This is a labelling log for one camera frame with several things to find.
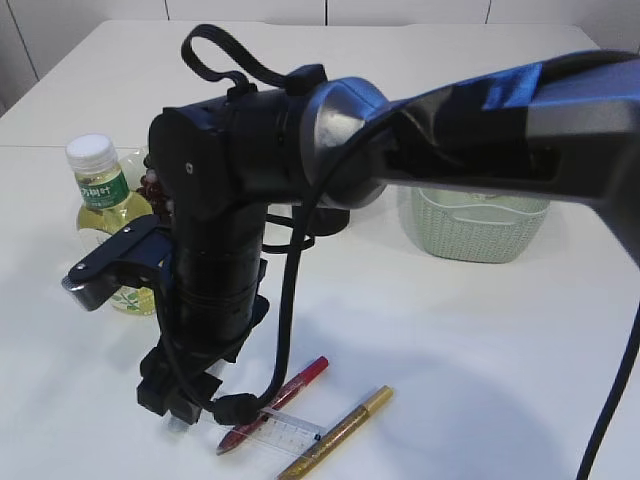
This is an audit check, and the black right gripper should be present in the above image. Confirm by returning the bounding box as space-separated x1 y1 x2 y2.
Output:
135 259 274 426

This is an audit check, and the silver glitter pen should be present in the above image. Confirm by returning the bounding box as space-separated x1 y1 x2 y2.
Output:
166 413 190 435

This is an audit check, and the yellow tea bottle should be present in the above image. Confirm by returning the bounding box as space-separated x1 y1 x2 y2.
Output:
65 133 161 319

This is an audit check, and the purple artificial grape bunch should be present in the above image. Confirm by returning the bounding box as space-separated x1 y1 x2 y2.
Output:
136 153 174 225

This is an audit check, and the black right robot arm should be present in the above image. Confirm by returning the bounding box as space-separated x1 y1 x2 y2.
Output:
137 50 639 424

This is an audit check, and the clear plastic ruler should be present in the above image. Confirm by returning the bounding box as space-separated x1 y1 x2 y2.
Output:
199 407 326 457

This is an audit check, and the red glitter pen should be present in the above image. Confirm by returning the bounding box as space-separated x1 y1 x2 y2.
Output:
216 356 329 456

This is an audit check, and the gold glitter pen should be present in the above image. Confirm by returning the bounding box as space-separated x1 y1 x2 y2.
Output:
277 385 394 479

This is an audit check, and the black mesh pen holder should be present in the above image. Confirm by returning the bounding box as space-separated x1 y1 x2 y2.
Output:
306 208 351 237

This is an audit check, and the green woven plastic basket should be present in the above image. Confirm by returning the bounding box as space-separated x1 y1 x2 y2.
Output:
397 187 550 264

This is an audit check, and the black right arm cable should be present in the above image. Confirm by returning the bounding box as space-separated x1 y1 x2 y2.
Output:
159 23 640 480

